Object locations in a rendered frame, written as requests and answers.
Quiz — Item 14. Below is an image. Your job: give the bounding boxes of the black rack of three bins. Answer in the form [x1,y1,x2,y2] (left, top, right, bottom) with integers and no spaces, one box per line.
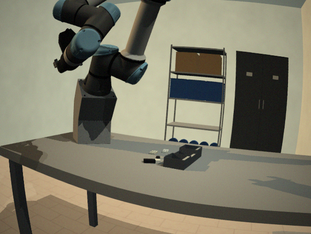
[163,144,202,170]

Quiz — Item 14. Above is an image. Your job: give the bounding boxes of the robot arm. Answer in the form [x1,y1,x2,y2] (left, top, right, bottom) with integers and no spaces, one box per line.
[53,0,171,96]

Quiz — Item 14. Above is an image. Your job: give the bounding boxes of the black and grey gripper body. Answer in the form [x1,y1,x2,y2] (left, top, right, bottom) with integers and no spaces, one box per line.
[56,28,83,73]

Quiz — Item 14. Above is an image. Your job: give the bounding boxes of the beige domino tile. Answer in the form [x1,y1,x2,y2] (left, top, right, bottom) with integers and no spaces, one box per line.
[149,150,158,155]

